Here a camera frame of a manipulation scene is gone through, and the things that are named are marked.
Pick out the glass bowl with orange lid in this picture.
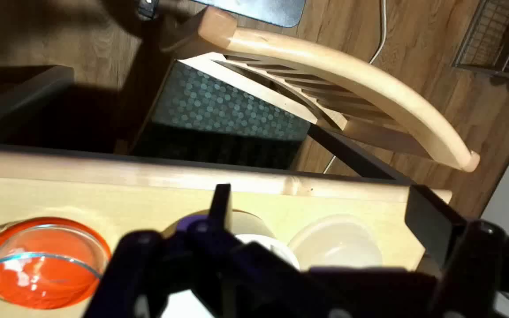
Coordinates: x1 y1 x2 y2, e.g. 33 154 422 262
0 217 111 309

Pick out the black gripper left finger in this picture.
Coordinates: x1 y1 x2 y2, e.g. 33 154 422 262
83 230 166 318

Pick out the wooden chair with patterned cushion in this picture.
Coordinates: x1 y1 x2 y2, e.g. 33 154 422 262
131 7 479 173

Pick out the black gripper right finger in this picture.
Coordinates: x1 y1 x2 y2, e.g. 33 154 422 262
429 221 505 318

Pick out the white ceramic bowl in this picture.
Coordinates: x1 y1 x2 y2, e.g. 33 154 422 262
162 209 302 318

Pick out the wire rack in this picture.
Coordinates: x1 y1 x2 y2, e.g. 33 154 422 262
454 0 509 81

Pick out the white power cable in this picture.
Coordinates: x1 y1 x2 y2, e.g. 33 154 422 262
321 0 389 177

